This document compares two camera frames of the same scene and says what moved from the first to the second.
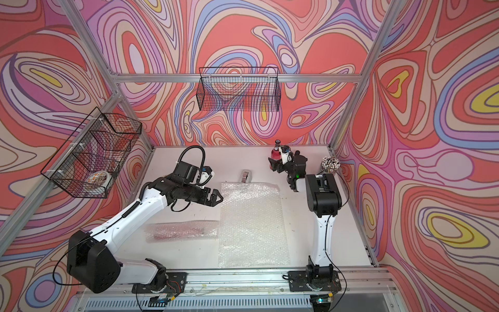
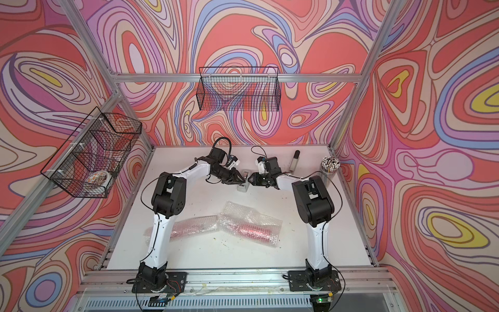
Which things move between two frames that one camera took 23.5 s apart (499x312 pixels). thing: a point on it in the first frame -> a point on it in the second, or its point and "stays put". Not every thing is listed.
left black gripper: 204,199 -> 232,178
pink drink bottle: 275,153 -> 255,231
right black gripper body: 288,166 -> 269,175
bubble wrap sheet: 178,231 stays put
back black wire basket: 239,88 stays put
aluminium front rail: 363,289 stays put
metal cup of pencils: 329,164 stays put
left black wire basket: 85,166 stays put
